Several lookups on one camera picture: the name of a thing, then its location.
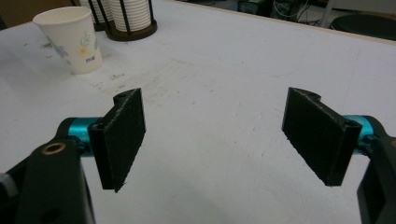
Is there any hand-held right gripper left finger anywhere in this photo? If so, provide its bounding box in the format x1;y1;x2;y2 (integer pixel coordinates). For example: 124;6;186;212
67;87;147;193

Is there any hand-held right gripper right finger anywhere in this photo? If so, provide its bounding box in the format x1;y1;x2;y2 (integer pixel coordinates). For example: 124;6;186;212
281;87;375;187

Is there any single floral paper cup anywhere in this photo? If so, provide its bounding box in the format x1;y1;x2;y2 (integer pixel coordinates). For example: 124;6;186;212
32;6;104;76

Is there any stack of floral paper cups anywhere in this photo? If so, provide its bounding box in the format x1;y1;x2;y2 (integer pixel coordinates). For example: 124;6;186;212
108;0;153;33
78;0;114;26

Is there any black round seat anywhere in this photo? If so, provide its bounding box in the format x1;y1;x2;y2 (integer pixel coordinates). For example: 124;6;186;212
329;13;396;42

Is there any white table leg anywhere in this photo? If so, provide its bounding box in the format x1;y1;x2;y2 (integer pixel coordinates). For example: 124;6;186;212
319;0;338;28

